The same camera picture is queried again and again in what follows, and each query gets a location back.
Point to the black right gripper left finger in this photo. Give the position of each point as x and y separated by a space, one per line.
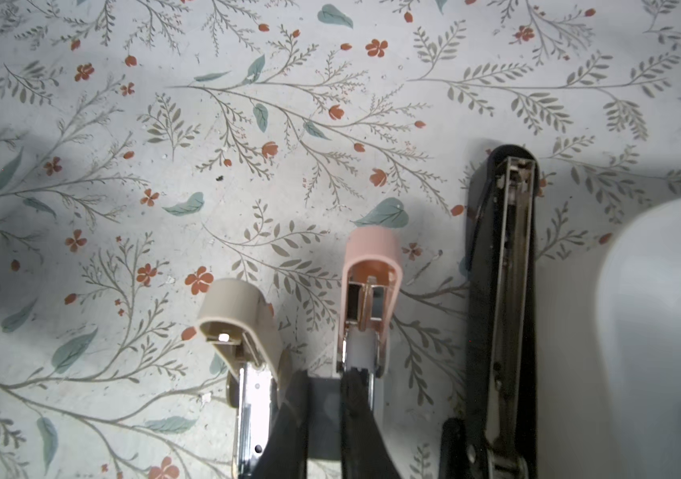
286 452

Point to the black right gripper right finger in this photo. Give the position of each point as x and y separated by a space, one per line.
363 452

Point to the pink mini stapler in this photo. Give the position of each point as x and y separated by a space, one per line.
371 280

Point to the white oval plastic tray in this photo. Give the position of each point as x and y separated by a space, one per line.
638 306

